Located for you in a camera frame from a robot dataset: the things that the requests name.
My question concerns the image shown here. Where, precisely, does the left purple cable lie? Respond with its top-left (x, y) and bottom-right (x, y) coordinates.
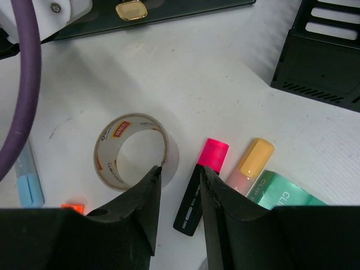
top-left (0, 0), bottom-right (42, 182)

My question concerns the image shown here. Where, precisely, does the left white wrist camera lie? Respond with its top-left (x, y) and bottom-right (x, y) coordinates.
top-left (1, 0), bottom-right (93, 44)

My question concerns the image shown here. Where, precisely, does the orange highlighter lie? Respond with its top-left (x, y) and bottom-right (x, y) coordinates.
top-left (61, 204), bottom-right (84, 215)

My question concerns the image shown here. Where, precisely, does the black file organizer rack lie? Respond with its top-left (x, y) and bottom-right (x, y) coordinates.
top-left (271, 1), bottom-right (359, 112)

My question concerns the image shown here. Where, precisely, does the pink highlighter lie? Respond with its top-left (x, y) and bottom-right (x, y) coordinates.
top-left (173, 137), bottom-right (230, 237)

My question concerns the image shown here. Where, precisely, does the clear tape roll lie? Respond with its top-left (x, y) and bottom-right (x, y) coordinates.
top-left (93, 113), bottom-right (179, 191)

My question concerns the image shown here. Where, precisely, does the yellow highlighter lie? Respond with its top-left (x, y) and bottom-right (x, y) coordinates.
top-left (226, 138), bottom-right (275, 196)

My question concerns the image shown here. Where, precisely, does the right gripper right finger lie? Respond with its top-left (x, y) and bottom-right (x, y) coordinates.
top-left (201, 167), bottom-right (277, 269)

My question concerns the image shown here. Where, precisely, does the green clip folder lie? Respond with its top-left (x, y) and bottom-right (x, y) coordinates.
top-left (247, 170), bottom-right (327, 210)

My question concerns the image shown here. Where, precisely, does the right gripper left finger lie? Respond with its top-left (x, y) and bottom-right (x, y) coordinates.
top-left (87, 166), bottom-right (162, 269)

